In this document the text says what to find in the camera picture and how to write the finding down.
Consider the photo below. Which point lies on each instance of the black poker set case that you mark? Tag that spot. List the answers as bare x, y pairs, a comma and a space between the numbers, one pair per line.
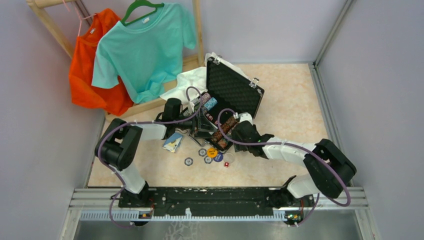
235, 94

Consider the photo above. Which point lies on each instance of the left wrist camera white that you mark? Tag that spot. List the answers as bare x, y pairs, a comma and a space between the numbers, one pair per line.
193, 105

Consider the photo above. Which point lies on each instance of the yellow big blind button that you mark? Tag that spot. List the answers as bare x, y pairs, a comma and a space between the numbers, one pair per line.
212, 152

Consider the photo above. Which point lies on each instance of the blue playing card box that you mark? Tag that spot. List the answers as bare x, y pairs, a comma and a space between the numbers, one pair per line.
173, 142

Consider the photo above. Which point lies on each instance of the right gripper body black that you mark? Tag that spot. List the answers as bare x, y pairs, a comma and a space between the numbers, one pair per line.
236, 137

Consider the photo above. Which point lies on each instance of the grey poker chip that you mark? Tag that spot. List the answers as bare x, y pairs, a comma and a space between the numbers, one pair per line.
188, 161
208, 160
202, 152

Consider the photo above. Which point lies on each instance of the grey poker chip upper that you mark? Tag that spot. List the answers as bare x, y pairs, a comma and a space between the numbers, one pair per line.
202, 152

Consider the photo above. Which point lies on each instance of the green clothes hanger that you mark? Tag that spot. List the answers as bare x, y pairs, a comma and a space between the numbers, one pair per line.
139, 10

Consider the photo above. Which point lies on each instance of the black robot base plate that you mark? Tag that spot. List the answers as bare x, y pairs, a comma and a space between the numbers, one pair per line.
212, 201

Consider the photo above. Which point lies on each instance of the blue grey chip row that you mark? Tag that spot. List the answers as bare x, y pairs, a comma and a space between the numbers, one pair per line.
209, 105

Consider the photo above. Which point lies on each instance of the wooden clothes rack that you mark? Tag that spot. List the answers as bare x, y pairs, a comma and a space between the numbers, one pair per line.
189, 62

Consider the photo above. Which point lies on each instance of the blue small blind button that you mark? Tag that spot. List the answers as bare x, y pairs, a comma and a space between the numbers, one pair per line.
219, 157

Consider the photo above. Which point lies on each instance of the green white chip row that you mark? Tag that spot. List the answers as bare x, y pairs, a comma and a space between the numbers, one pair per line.
204, 98

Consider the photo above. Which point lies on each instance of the red white chip row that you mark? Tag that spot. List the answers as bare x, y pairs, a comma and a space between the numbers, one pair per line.
223, 143

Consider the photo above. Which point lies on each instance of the teal t-shirt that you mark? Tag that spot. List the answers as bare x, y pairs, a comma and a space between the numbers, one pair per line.
145, 54

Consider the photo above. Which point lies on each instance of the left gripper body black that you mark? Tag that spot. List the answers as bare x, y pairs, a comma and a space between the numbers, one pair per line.
196, 125

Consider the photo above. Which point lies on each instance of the pink clothes hanger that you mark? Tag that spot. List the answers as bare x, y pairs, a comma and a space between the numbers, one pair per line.
79, 15

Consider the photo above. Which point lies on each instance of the brown chip row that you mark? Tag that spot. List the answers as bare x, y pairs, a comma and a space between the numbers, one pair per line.
226, 127

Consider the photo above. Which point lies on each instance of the aluminium frame rail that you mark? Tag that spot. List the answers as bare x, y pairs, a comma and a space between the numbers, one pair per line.
102, 204

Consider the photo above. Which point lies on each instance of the white cloth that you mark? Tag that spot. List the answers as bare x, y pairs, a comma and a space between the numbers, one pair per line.
193, 78

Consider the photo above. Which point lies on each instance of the grey poker chip lower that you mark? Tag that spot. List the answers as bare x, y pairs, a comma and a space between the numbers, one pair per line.
208, 160

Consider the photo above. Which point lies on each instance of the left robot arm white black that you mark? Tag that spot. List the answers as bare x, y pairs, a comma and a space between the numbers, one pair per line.
117, 147

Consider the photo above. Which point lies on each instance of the grey poker chip left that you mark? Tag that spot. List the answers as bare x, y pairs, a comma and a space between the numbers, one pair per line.
188, 161

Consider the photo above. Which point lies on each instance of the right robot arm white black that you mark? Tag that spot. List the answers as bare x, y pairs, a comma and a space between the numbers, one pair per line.
328, 169

